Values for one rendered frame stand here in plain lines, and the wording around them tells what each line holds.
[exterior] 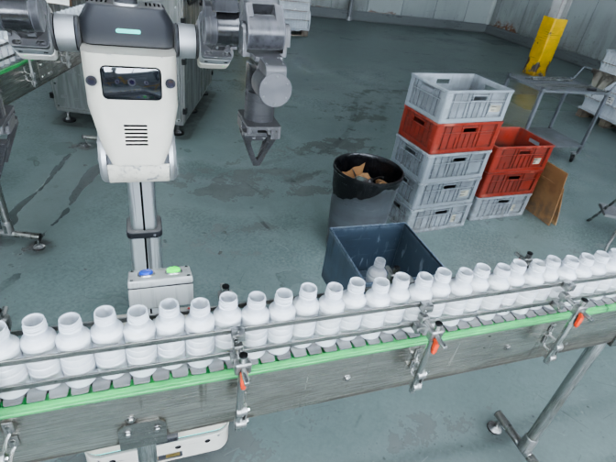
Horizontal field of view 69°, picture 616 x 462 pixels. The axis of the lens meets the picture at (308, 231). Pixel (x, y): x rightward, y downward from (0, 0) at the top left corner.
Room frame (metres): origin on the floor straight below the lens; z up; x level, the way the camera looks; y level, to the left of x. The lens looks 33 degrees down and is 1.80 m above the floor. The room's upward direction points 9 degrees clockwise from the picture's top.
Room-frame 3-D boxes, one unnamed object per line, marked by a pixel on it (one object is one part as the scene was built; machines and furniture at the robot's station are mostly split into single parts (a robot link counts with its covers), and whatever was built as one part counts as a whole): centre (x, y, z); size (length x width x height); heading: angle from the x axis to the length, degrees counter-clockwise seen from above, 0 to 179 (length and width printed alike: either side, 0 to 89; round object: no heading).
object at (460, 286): (0.91, -0.40, 1.08); 0.06 x 0.06 x 0.17
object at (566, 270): (1.04, -0.73, 1.08); 0.06 x 0.06 x 0.17
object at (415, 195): (3.24, -0.90, 0.33); 0.61 x 0.41 x 0.22; 119
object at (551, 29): (10.15, -4.20, 0.55); 0.40 x 0.40 x 1.10; 23
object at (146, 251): (1.21, 0.54, 0.74); 0.11 x 0.11 x 0.40; 23
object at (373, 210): (2.62, -0.32, 0.32); 0.45 x 0.45 x 0.64
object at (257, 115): (0.84, 0.13, 1.51); 0.10 x 0.07 x 0.07; 23
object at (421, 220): (3.24, -0.90, 0.11); 0.61 x 0.41 x 0.22; 119
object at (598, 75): (5.32, -2.95, 0.85); 0.36 x 0.12 x 0.27; 23
